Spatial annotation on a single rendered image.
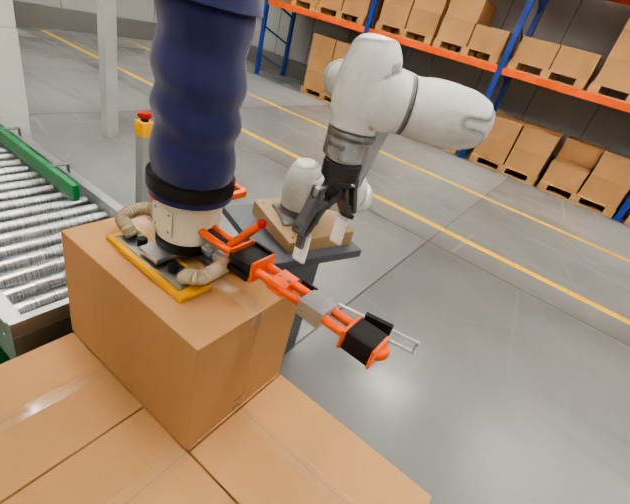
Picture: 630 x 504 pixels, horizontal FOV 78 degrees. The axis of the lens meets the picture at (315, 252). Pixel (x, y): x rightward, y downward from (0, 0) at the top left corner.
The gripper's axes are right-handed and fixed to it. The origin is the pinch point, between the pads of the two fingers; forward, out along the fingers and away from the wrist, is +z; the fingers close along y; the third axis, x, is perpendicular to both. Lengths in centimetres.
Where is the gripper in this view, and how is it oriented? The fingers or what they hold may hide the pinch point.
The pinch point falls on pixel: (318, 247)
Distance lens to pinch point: 84.8
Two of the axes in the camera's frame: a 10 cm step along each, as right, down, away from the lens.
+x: 7.7, 4.8, -4.3
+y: -6.0, 2.9, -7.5
